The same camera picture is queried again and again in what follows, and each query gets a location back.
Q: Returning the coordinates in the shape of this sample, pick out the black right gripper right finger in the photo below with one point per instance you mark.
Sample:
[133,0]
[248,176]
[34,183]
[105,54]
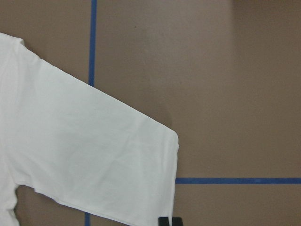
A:
[177,221]

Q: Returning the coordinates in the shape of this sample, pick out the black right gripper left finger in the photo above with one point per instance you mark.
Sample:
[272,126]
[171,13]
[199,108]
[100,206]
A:
[163,221]

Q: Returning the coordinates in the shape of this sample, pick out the white printed t-shirt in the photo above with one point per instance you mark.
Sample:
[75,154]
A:
[79,146]

